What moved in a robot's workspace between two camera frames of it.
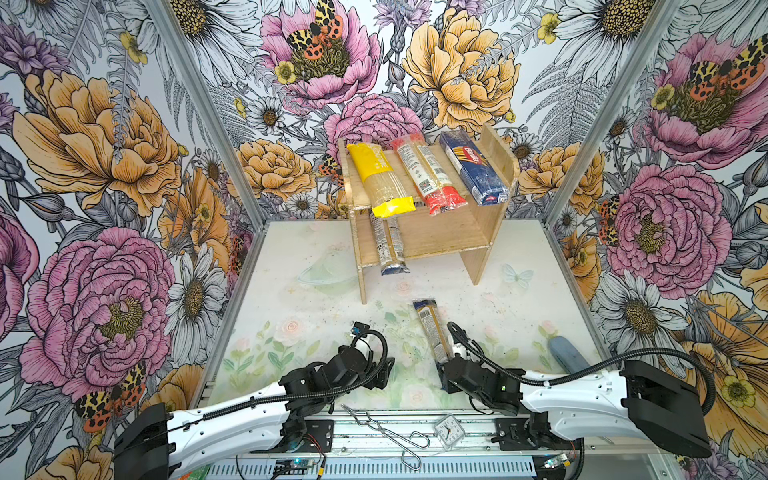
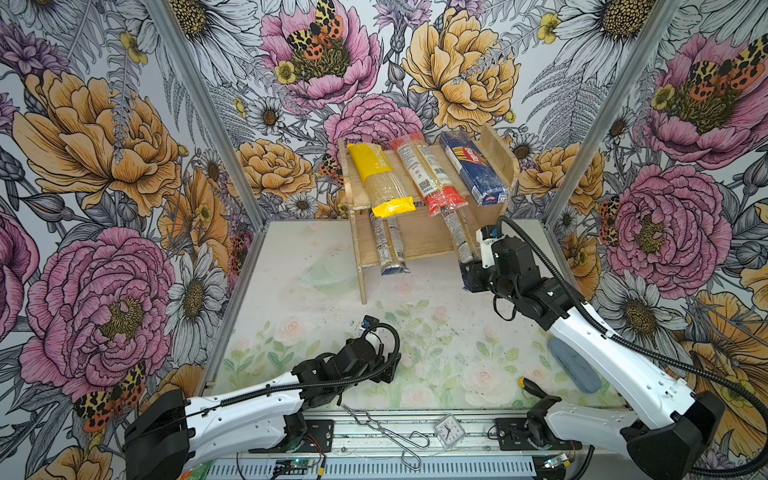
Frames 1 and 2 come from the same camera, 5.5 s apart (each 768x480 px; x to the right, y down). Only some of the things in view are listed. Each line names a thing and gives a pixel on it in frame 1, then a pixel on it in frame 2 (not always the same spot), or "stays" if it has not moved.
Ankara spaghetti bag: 429,318 to 452,217
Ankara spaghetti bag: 390,246 stays
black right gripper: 447,386 to 473,278
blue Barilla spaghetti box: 486,186 stays
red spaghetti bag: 426,174 stays
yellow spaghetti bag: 386,193 stays
